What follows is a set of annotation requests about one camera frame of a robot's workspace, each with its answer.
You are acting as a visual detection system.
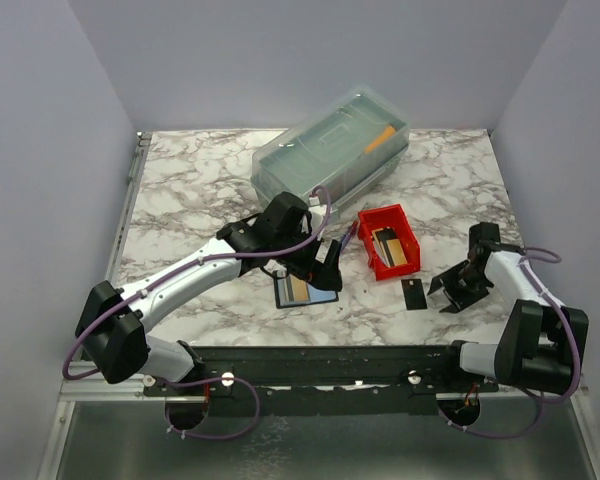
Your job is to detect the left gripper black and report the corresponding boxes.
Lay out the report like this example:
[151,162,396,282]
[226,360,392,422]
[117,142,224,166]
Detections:
[274,225,343,292]

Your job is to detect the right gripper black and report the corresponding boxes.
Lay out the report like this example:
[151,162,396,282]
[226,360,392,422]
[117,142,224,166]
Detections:
[431,260,491,314]

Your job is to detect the gold magnetic stripe card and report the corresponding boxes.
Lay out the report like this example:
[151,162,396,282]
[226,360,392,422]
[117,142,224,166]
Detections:
[284,275,310,305]

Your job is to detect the black card holder wallet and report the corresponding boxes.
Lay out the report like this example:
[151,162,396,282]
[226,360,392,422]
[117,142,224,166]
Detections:
[273,271,339,309]

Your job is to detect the black card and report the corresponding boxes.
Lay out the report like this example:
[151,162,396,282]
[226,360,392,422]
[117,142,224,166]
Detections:
[401,278,428,311]

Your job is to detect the stack of credit cards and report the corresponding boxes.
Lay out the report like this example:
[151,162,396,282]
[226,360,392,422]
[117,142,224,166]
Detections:
[372,227,408,267]

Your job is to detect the red plastic bin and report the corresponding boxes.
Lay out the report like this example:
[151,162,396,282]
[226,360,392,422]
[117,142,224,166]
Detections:
[357,204,421,281]

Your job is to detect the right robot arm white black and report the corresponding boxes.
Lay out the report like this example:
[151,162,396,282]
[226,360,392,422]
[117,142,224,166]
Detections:
[428,222,589,402]

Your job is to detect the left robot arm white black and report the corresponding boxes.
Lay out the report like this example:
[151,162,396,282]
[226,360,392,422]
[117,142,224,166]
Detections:
[73,186,343,395]

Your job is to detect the blue red screwdriver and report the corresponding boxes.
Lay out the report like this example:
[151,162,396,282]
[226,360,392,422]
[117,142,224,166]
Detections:
[340,220,358,251]

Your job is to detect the clear plastic storage box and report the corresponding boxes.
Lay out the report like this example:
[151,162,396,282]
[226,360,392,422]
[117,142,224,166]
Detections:
[251,86,410,222]

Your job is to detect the orange tool inside box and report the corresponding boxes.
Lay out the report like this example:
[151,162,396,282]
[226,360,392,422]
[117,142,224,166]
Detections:
[364,125,396,154]

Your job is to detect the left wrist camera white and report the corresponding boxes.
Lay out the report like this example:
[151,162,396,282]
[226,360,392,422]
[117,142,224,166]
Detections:
[308,196,331,229]

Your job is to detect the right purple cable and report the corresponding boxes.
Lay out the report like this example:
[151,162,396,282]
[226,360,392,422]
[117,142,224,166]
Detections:
[522,247,581,404]

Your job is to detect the purple cable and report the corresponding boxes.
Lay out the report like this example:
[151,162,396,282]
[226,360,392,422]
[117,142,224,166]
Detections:
[522,247,581,404]
[62,185,332,380]

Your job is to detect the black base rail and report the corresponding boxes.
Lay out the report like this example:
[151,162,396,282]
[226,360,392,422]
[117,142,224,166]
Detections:
[144,344,501,416]

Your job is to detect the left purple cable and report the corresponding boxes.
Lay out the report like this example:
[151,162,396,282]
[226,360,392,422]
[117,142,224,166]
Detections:
[62,185,332,380]

